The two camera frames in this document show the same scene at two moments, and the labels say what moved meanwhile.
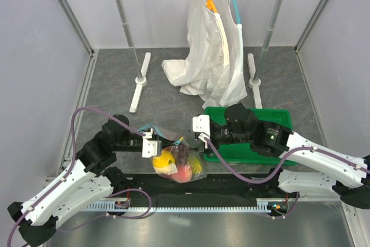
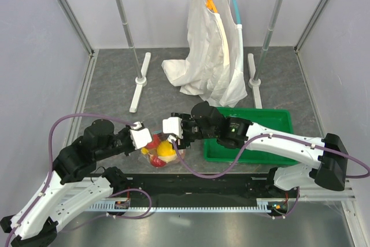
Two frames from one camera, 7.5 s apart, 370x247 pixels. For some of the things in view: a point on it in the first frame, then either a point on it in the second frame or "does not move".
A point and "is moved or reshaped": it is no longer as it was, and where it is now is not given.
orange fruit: [165, 161] to [165, 148]
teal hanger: [239, 25] does not move
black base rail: [222, 188] does not move
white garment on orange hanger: [207, 62] does not move
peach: [184, 174] to [156, 162]
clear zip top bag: [179, 160] is moved or reshaped
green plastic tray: [244, 153] does not move
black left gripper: [161, 148] does not move
